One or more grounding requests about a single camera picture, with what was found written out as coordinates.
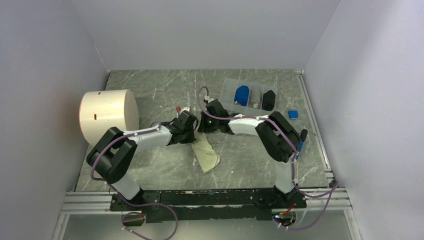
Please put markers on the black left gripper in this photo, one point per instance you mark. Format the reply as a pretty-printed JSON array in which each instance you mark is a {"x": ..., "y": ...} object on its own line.
[{"x": 191, "y": 139}]

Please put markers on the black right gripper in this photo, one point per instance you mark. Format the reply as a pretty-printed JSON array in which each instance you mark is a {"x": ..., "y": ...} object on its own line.
[{"x": 203, "y": 127}]

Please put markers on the cream yellow underwear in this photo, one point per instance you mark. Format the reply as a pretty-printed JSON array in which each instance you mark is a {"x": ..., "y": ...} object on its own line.
[{"x": 204, "y": 154}]

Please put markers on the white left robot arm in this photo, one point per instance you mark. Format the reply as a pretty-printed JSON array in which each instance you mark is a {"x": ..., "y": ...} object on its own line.
[{"x": 111, "y": 157}]

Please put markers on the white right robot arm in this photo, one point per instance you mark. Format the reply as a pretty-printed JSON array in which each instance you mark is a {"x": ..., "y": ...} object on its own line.
[{"x": 279, "y": 138}]

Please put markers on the grey rolled underwear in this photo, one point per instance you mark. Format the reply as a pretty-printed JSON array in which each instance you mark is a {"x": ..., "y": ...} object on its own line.
[{"x": 256, "y": 98}]

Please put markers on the black striped rolled underwear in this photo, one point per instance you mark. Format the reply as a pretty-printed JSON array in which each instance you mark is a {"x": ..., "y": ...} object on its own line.
[{"x": 268, "y": 100}]

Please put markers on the clear plastic divided tray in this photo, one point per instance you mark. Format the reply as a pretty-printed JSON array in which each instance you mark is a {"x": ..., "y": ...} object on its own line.
[{"x": 227, "y": 96}]

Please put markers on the small blue block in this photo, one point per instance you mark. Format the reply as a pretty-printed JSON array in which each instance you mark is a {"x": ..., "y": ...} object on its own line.
[{"x": 293, "y": 114}]

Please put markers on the cream cylindrical container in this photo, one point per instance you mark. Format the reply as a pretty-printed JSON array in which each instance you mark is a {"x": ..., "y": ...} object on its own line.
[{"x": 101, "y": 110}]

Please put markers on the blue black handheld device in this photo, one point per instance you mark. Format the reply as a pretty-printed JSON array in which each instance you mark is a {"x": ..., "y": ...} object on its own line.
[{"x": 303, "y": 136}]

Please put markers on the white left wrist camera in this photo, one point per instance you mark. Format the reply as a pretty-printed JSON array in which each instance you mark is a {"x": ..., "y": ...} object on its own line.
[{"x": 180, "y": 109}]

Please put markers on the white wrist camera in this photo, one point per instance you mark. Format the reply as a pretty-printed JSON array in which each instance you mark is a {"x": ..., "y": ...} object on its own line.
[
  {"x": 207, "y": 99},
  {"x": 180, "y": 109}
]

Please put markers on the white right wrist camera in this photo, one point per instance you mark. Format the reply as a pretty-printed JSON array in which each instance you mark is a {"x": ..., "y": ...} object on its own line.
[{"x": 207, "y": 99}]

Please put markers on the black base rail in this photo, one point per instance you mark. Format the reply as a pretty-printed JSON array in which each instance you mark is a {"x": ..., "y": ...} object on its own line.
[{"x": 219, "y": 204}]

